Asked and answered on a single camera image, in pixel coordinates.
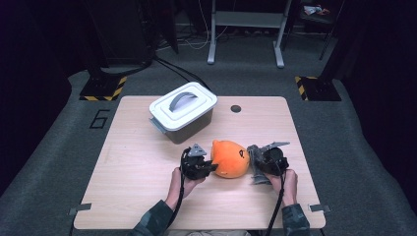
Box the grey knitted cloth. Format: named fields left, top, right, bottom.
left=246, top=144, right=272, bottom=186

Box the white floor cable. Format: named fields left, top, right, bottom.
left=181, top=0, right=230, bottom=51

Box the small colourful object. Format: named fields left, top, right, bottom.
left=303, top=4, right=330, bottom=17

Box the left hand-held gripper cable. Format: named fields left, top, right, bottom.
left=168, top=147, right=192, bottom=230

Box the white metal stand frame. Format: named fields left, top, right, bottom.
left=207, top=0, right=293, bottom=69

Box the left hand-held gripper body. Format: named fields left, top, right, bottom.
left=181, top=143, right=210, bottom=181

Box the black floor cable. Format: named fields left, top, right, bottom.
left=156, top=60, right=191, bottom=85
left=156, top=57, right=212, bottom=92

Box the person's right hand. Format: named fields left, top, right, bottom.
left=266, top=170, right=299, bottom=207

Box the person's left hand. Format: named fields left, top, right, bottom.
left=168, top=167, right=206, bottom=205

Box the orange plush toy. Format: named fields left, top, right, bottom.
left=209, top=139, right=251, bottom=180

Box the dark side table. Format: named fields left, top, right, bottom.
left=284, top=0, right=345, bottom=62

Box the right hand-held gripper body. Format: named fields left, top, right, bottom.
left=260, top=141, right=291, bottom=176

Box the hand-held gripper cable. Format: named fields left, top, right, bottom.
left=265, top=163, right=287, bottom=236
left=168, top=147, right=192, bottom=230

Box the dark curtain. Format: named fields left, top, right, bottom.
left=323, top=0, right=417, bottom=217
left=0, top=0, right=89, bottom=201

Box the transparent brown storage box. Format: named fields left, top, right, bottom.
left=149, top=109, right=214, bottom=146

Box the black base with hazard stripes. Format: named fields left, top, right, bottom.
left=79, top=74, right=128, bottom=102
left=294, top=76, right=342, bottom=102

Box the right hand-held gripper cable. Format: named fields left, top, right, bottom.
left=265, top=163, right=287, bottom=236

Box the white lid with grey handle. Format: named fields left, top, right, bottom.
left=149, top=81, right=218, bottom=133

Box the grey tape piece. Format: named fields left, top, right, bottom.
left=68, top=203, right=92, bottom=215
left=308, top=204, right=331, bottom=213

